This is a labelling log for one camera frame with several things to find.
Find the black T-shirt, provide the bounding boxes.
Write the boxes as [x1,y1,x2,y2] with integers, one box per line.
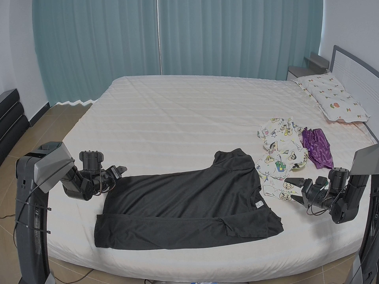
[94,148,284,250]

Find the white printed pillow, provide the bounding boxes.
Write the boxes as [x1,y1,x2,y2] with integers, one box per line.
[291,72,371,123]

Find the purple garment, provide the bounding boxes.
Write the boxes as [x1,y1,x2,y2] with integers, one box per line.
[301,127,334,170]

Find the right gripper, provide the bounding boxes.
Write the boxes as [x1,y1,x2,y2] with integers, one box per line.
[284,177,320,209]

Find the grey bedside table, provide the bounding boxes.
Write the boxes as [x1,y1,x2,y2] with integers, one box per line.
[287,53,330,80]

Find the black chest of drawers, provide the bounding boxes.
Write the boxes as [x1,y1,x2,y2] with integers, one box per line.
[0,88,29,165]

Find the blue-green curtain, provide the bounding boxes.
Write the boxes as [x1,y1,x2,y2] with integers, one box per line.
[158,0,325,80]
[32,0,161,106]

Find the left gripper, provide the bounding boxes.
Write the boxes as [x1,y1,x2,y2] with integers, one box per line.
[102,166,121,187]

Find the white printed pyjamas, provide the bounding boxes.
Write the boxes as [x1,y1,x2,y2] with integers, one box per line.
[256,116,309,200]

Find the black cable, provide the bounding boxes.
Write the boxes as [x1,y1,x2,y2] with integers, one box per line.
[47,266,96,284]
[306,200,329,216]

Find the bed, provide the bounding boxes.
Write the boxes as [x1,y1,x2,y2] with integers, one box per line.
[44,45,379,274]

